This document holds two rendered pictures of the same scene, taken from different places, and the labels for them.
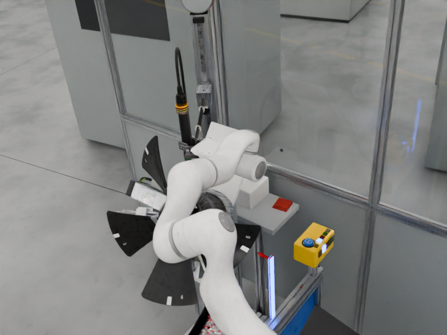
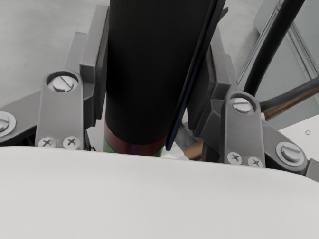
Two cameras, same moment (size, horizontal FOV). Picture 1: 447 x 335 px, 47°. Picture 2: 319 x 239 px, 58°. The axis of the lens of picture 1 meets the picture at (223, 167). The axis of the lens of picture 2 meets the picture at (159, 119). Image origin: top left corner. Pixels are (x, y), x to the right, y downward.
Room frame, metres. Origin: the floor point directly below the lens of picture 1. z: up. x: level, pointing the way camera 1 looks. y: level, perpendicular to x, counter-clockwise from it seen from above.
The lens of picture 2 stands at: (1.49, 0.06, 1.64)
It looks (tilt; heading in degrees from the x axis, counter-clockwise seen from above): 50 degrees down; 38
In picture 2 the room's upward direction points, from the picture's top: 15 degrees clockwise
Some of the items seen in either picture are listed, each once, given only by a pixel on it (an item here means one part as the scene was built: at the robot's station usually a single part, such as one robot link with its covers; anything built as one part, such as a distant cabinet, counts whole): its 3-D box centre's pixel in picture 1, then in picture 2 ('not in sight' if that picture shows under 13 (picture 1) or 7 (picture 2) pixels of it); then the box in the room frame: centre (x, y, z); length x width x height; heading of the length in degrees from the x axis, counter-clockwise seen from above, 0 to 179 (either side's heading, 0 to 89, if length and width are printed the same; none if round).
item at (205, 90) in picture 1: (204, 94); not in sight; (2.18, 0.06, 1.44); 0.10 x 0.07 x 0.08; 174
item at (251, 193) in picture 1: (247, 188); not in sight; (2.12, -0.11, 0.91); 0.17 x 0.16 x 0.11; 139
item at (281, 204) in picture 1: (282, 204); not in sight; (2.02, -0.28, 0.87); 0.08 x 0.08 x 0.02; 56
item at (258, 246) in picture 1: (259, 266); not in sight; (2.05, -0.15, 0.41); 0.04 x 0.04 x 0.83; 49
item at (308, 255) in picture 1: (314, 246); not in sight; (1.54, -0.34, 1.02); 0.16 x 0.10 x 0.11; 139
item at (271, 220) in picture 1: (256, 207); not in sight; (2.05, -0.15, 0.84); 0.36 x 0.24 x 0.03; 49
